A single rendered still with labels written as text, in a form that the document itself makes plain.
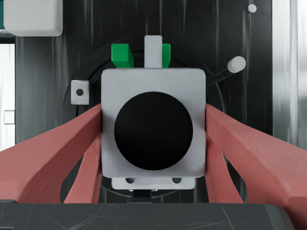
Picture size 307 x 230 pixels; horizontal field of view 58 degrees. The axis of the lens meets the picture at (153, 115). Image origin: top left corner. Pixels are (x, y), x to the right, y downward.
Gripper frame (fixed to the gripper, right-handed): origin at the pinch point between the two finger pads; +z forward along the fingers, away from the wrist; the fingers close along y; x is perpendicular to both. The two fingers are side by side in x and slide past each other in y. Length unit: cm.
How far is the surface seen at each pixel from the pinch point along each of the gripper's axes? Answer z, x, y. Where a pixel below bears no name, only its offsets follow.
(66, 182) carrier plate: 7.3, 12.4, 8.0
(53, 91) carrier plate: 12.2, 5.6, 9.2
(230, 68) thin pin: 4.5, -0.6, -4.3
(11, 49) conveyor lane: 19.6, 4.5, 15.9
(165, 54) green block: 7.7, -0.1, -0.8
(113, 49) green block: 7.9, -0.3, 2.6
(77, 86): 9.5, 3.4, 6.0
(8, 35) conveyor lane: 19.6, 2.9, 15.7
